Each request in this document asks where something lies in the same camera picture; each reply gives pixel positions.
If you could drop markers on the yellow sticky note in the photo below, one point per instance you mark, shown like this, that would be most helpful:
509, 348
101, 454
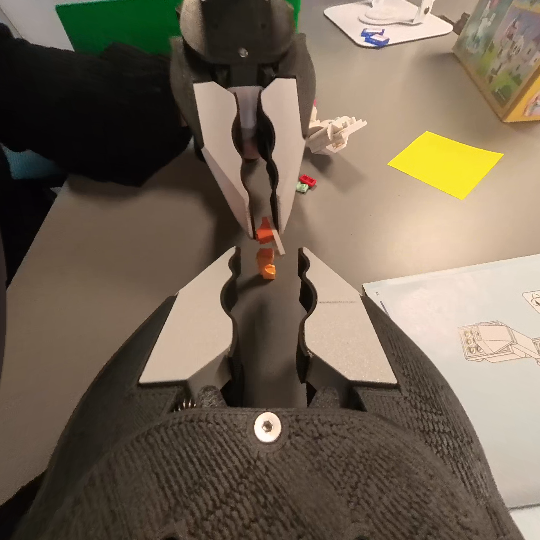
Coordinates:
447, 164

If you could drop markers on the lego instruction booklet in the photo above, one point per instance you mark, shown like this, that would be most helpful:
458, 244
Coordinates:
485, 400

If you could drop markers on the lego set box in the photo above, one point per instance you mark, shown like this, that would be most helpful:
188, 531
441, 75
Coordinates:
502, 55

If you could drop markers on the dark orange lego piece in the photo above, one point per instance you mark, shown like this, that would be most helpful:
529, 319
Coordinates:
264, 233

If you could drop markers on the white tray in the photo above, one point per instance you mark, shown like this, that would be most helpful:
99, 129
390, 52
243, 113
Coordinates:
400, 25

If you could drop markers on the person's left forearm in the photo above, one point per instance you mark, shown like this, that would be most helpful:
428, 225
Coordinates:
84, 114

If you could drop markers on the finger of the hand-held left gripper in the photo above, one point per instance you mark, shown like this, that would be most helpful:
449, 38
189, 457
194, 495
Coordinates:
217, 135
289, 139

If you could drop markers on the orange curved lego piece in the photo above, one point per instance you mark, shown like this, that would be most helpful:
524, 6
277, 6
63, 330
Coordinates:
266, 265

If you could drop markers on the blue lego piece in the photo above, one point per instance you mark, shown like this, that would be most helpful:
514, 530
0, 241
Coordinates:
371, 32
377, 40

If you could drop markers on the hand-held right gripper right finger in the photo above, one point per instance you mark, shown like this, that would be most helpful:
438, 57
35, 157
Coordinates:
350, 337

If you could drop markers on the teal cloth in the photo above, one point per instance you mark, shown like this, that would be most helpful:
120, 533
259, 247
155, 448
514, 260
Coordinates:
29, 164

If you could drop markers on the light green lego piece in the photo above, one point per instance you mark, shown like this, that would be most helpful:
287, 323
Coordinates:
302, 187

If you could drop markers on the white lego build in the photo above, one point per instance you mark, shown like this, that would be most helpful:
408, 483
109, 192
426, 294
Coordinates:
331, 133

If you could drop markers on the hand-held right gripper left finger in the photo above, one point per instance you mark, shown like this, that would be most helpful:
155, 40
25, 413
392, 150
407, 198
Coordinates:
190, 329

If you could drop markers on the green lego baseplate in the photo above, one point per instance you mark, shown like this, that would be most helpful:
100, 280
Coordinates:
118, 23

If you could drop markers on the red lego piece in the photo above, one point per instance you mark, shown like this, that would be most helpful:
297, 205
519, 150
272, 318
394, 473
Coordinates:
309, 180

